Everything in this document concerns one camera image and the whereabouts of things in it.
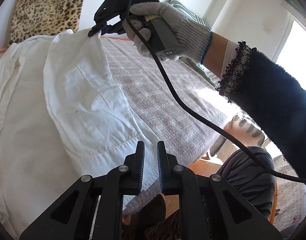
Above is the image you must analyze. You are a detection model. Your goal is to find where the leopard print pillow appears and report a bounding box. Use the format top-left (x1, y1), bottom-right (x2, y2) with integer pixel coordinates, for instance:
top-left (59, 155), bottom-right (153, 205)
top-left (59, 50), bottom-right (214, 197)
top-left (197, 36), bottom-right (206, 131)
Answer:
top-left (8, 0), bottom-right (84, 45)

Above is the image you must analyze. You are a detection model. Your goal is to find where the green striped white pillow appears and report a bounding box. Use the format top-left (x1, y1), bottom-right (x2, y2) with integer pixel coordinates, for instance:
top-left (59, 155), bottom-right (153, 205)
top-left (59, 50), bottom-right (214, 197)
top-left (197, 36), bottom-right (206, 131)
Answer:
top-left (165, 0), bottom-right (228, 87)

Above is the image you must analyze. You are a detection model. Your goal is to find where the patterned floor rug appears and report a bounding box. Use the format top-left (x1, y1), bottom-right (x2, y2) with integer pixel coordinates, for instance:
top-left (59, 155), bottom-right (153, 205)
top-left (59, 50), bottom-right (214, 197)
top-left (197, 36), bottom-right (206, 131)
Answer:
top-left (271, 154), bottom-right (306, 231)

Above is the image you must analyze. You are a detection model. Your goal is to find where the grey knit gloved right hand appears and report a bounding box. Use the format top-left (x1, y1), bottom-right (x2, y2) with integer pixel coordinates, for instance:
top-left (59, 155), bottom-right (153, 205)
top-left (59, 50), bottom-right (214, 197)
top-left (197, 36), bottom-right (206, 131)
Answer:
top-left (122, 2), bottom-right (212, 63)

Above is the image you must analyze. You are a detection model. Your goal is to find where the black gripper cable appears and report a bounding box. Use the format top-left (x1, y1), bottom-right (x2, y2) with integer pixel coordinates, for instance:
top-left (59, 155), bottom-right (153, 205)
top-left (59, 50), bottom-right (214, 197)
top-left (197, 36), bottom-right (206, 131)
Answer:
top-left (125, 0), bottom-right (306, 182)

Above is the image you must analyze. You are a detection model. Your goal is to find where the black sleeved right forearm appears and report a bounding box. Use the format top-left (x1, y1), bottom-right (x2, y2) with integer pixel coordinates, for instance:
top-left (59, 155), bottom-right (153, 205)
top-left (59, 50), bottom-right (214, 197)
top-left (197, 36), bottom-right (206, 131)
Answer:
top-left (201, 33), bottom-right (306, 178)

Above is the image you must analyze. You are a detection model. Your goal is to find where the white shirt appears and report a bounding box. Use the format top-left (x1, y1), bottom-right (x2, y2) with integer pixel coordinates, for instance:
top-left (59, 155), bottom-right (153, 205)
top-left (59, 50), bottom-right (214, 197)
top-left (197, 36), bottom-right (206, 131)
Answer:
top-left (0, 30), bottom-right (158, 238)

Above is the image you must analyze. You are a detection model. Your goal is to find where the beige plaid bed blanket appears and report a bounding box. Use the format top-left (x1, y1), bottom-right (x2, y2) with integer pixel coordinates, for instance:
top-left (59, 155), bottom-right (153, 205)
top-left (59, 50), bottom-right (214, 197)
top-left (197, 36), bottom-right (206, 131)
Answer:
top-left (0, 36), bottom-right (242, 217)

